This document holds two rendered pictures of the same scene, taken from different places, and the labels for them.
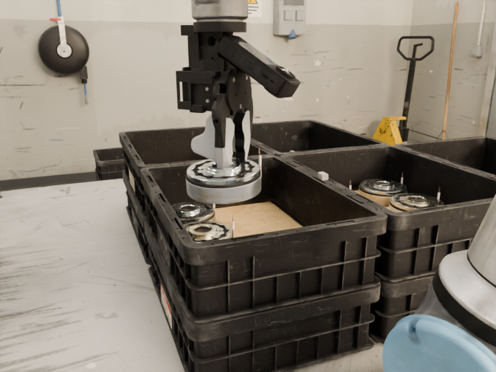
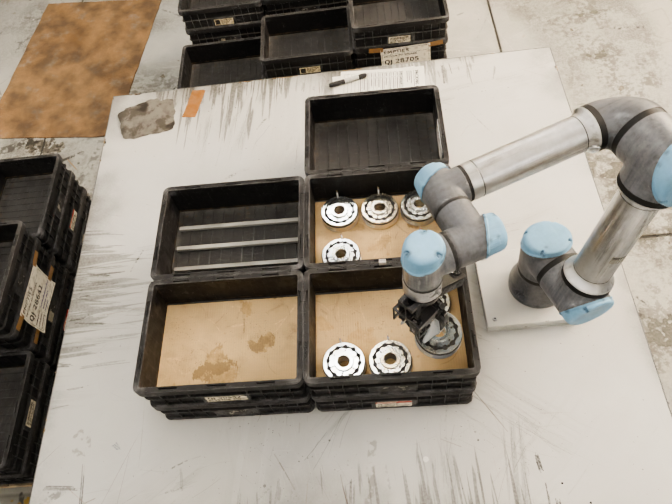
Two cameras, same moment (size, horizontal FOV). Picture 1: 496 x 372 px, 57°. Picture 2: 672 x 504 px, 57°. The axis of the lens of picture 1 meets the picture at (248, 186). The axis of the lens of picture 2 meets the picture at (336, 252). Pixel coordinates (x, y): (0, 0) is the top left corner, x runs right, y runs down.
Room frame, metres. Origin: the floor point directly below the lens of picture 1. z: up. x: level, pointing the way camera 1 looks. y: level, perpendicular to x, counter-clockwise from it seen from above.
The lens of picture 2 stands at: (0.51, 0.59, 2.26)
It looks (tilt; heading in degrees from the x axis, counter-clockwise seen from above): 58 degrees down; 300
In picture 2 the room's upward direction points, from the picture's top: 12 degrees counter-clockwise
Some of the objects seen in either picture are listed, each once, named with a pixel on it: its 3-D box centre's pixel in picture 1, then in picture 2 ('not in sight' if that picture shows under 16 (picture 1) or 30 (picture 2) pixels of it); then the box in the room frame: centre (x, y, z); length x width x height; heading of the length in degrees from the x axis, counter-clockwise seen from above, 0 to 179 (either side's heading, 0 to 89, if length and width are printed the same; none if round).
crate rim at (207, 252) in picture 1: (245, 195); (387, 320); (0.74, 0.00, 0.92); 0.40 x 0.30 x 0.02; 21
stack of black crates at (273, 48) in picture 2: not in sight; (311, 62); (1.56, -1.40, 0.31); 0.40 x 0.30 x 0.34; 22
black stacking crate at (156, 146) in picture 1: (190, 166); (227, 339); (1.12, 0.15, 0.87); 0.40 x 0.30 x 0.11; 21
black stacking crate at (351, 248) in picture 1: (245, 222); (388, 329); (0.74, 0.00, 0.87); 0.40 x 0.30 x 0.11; 21
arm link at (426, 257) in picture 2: not in sight; (424, 260); (0.65, 0.04, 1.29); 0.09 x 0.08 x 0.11; 41
